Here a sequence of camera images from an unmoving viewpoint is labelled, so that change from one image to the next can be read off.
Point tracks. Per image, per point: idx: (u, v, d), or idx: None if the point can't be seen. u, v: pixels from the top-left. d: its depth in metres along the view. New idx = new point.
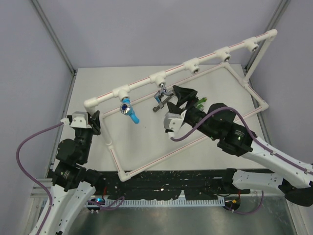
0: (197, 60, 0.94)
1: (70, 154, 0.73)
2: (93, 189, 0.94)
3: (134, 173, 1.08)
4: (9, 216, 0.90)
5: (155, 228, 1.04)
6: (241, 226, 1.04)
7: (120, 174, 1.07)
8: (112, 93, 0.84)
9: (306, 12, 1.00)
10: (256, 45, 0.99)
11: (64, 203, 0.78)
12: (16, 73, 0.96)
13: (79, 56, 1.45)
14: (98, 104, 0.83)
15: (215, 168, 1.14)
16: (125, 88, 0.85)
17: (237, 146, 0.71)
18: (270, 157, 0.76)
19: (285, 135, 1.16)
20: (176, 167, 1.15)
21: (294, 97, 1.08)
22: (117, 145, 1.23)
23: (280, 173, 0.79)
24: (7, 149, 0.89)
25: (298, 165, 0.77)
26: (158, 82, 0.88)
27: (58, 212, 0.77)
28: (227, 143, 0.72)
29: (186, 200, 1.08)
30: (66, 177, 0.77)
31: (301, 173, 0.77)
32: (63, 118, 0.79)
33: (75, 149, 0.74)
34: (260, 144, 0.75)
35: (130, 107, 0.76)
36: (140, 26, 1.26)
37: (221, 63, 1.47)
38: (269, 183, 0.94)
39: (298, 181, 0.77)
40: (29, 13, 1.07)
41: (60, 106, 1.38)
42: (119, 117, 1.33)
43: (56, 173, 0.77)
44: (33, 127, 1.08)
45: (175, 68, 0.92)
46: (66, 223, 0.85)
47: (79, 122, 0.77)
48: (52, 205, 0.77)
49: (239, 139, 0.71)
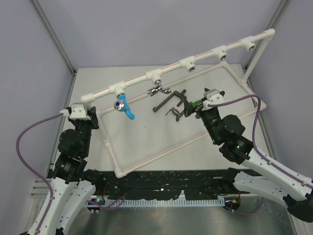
0: (193, 58, 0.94)
1: (72, 144, 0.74)
2: (93, 187, 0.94)
3: (130, 170, 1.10)
4: (10, 217, 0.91)
5: (154, 228, 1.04)
6: (240, 225, 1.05)
7: (117, 171, 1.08)
8: (108, 89, 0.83)
9: (306, 12, 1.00)
10: (253, 44, 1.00)
11: (65, 196, 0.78)
12: (15, 73, 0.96)
13: (79, 56, 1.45)
14: (95, 99, 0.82)
15: (215, 168, 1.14)
16: (121, 85, 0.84)
17: (236, 154, 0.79)
18: (267, 167, 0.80)
19: (284, 135, 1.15)
20: (176, 167, 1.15)
21: (295, 97, 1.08)
22: (114, 143, 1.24)
23: (280, 184, 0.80)
24: (7, 149, 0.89)
25: (294, 176, 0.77)
26: (154, 79, 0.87)
27: (59, 205, 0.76)
28: (229, 151, 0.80)
29: (186, 200, 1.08)
30: (67, 170, 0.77)
31: (299, 184, 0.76)
32: (62, 110, 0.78)
33: (77, 139, 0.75)
34: (259, 153, 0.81)
35: (123, 103, 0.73)
36: (139, 26, 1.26)
37: (220, 63, 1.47)
38: (273, 191, 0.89)
39: (296, 194, 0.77)
40: (29, 13, 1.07)
41: (60, 106, 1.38)
42: (120, 117, 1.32)
43: (56, 166, 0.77)
44: (33, 128, 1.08)
45: (171, 66, 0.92)
46: (67, 220, 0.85)
47: (79, 112, 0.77)
48: (53, 198, 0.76)
49: (237, 147, 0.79)
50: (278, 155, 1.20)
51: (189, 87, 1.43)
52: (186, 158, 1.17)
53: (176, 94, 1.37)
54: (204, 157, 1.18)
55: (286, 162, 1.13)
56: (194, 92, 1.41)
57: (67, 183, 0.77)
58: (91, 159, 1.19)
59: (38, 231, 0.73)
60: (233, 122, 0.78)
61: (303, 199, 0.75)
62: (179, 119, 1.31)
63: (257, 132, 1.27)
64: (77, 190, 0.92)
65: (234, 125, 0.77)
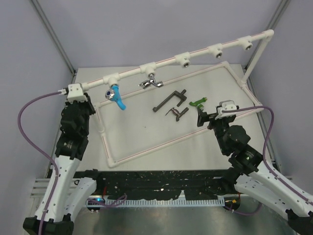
0: (189, 55, 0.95)
1: (75, 117, 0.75)
2: (94, 182, 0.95)
3: (122, 161, 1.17)
4: (10, 217, 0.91)
5: (154, 228, 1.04)
6: (240, 225, 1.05)
7: (108, 160, 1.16)
8: (102, 80, 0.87)
9: (306, 12, 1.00)
10: (250, 44, 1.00)
11: (71, 173, 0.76)
12: (15, 73, 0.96)
13: (79, 56, 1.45)
14: (89, 88, 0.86)
15: (215, 168, 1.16)
16: (115, 76, 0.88)
17: (245, 165, 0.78)
18: (274, 181, 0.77)
19: (284, 135, 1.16)
20: (175, 167, 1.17)
21: (295, 97, 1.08)
22: (109, 136, 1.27)
23: (284, 199, 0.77)
24: (7, 149, 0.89)
25: (300, 194, 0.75)
26: (147, 72, 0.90)
27: (66, 181, 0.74)
28: (237, 161, 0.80)
29: (186, 200, 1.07)
30: (70, 147, 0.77)
31: (303, 202, 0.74)
32: (60, 89, 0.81)
33: (78, 113, 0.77)
34: (267, 166, 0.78)
35: (114, 93, 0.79)
36: (140, 27, 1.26)
37: (221, 63, 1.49)
38: (276, 202, 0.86)
39: (299, 210, 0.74)
40: (29, 13, 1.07)
41: (60, 106, 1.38)
42: (120, 117, 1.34)
43: (58, 144, 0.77)
44: (33, 129, 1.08)
45: (166, 60, 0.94)
46: (73, 207, 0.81)
47: (76, 90, 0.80)
48: (59, 175, 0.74)
49: (247, 158, 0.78)
50: (278, 155, 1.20)
51: (189, 87, 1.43)
52: (184, 157, 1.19)
53: (176, 94, 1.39)
54: (203, 157, 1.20)
55: (286, 162, 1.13)
56: (194, 92, 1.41)
57: (72, 159, 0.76)
58: (87, 159, 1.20)
59: (46, 211, 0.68)
60: (239, 131, 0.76)
61: (306, 216, 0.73)
62: (179, 120, 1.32)
63: (256, 132, 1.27)
64: (78, 184, 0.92)
65: (239, 133, 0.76)
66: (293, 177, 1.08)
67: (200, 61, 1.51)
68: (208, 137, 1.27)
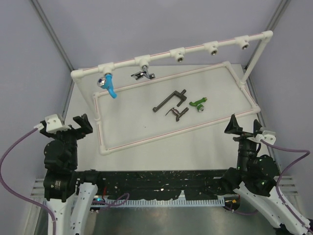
0: (183, 50, 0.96)
1: (60, 155, 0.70)
2: (95, 187, 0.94)
3: (113, 149, 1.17)
4: (11, 217, 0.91)
5: (154, 228, 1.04)
6: (240, 225, 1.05)
7: (101, 147, 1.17)
8: (97, 68, 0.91)
9: (306, 13, 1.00)
10: (246, 43, 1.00)
11: (67, 213, 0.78)
12: (15, 74, 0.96)
13: (79, 56, 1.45)
14: (84, 75, 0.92)
15: (222, 168, 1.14)
16: (109, 65, 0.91)
17: (258, 189, 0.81)
18: (280, 205, 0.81)
19: (283, 135, 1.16)
20: (176, 166, 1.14)
21: (294, 98, 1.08)
22: (104, 129, 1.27)
23: (284, 221, 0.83)
24: (7, 150, 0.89)
25: (299, 217, 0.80)
26: (141, 64, 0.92)
27: (65, 223, 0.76)
28: (251, 183, 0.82)
29: (186, 200, 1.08)
30: (59, 187, 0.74)
31: (300, 225, 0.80)
32: (36, 125, 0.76)
33: (63, 149, 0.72)
34: (279, 193, 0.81)
35: (105, 81, 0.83)
36: (139, 26, 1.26)
37: (223, 62, 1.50)
38: (272, 215, 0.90)
39: (293, 230, 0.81)
40: (29, 13, 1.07)
41: (60, 106, 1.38)
42: (119, 116, 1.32)
43: (46, 186, 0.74)
44: (32, 129, 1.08)
45: (160, 54, 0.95)
46: (80, 224, 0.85)
47: (54, 122, 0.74)
48: (55, 219, 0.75)
49: (261, 183, 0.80)
50: (278, 155, 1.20)
51: (189, 87, 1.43)
52: (186, 157, 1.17)
53: (176, 94, 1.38)
54: (203, 157, 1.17)
55: (286, 162, 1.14)
56: (194, 92, 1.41)
57: (64, 200, 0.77)
58: (85, 159, 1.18)
59: None
60: (271, 166, 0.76)
61: None
62: (179, 120, 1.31)
63: None
64: (79, 194, 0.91)
65: (269, 168, 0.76)
66: (293, 177, 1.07)
67: (200, 61, 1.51)
68: (207, 136, 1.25)
